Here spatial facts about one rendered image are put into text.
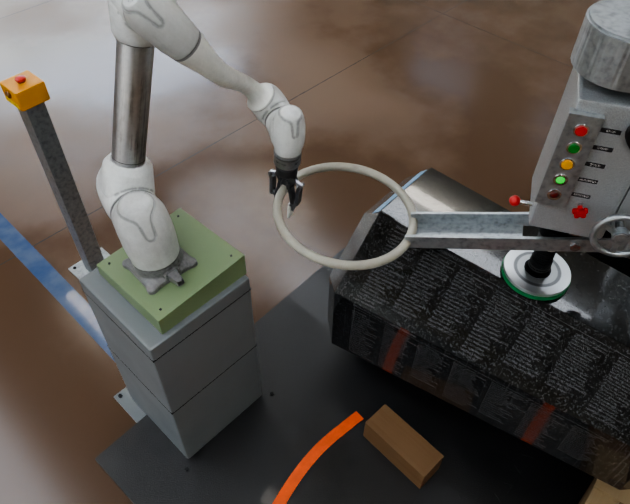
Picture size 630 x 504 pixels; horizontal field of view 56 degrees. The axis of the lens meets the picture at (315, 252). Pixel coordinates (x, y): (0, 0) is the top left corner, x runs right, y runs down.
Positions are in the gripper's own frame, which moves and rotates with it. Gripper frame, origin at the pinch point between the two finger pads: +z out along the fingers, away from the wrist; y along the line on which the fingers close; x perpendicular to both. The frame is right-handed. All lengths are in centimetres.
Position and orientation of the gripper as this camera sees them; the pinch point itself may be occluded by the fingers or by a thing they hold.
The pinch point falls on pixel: (284, 206)
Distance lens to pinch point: 213.6
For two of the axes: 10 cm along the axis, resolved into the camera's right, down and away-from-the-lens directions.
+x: 5.1, -6.3, 5.9
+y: 8.6, 4.3, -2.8
